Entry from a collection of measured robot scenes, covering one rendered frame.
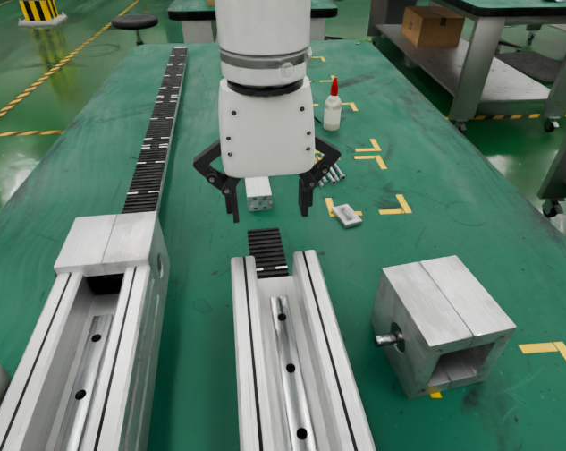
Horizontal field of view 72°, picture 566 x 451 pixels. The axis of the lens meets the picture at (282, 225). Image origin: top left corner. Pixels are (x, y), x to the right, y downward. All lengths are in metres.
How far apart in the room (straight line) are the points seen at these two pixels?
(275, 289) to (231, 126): 0.19
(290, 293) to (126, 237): 0.20
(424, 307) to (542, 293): 0.25
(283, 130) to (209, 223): 0.28
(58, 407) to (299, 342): 0.23
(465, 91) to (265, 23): 2.54
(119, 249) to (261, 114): 0.22
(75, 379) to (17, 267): 0.28
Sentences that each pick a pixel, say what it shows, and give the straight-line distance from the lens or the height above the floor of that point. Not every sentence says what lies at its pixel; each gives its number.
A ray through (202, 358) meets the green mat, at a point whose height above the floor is 0.78.
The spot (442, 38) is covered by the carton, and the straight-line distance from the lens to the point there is 4.16.
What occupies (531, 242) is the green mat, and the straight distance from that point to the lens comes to 0.71.
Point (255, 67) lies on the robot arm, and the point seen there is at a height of 1.07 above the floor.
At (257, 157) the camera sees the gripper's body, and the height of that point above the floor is 0.97.
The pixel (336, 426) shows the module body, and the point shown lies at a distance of 0.34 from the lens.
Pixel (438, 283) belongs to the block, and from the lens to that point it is 0.44.
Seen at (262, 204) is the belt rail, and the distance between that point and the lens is 0.65.
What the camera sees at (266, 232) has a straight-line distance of 0.61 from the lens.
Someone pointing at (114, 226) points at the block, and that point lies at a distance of 0.51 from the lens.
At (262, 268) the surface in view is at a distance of 0.55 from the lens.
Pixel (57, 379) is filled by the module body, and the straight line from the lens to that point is 0.43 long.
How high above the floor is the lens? 1.17
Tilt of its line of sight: 39 degrees down
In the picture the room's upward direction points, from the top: straight up
